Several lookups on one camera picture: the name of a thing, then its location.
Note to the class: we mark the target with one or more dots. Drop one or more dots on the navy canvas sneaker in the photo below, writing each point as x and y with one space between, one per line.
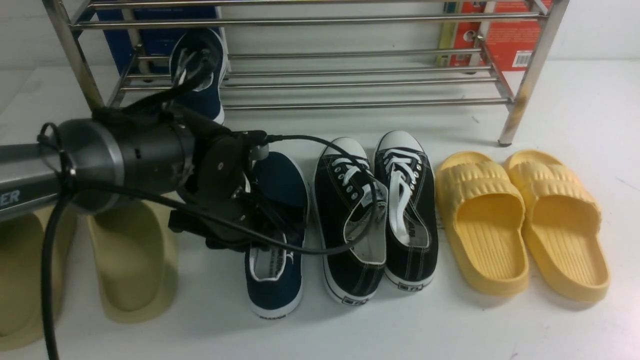
193 47
274 278

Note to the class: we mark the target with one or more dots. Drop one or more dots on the right yellow slide sandal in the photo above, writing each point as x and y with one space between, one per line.
562 226

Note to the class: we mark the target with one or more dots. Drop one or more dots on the yellow slide sandal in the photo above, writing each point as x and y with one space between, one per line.
482 213
562 226

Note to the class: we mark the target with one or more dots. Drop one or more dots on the blue box behind rack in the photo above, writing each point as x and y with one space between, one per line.
156 42

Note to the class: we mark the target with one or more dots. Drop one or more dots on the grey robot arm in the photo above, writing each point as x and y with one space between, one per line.
107 161

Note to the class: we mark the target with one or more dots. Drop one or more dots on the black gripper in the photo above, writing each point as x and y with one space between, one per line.
219 185

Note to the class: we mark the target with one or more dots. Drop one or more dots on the red box behind rack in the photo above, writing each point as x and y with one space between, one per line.
510 43

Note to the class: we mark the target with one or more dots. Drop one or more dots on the right black lace-up sneaker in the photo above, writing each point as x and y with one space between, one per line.
412 244

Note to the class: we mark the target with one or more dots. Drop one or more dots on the beige foam slipper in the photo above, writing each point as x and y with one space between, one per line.
21 240
136 257

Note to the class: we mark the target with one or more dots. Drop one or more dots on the right beige foam slipper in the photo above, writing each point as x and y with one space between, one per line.
136 257

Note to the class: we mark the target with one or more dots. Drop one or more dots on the left yellow slide sandal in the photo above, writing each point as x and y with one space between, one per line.
482 213

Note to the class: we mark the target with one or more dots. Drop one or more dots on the stainless steel shoe rack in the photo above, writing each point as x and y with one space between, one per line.
301 56

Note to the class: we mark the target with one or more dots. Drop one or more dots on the left beige foam slipper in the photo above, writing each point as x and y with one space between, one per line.
21 240

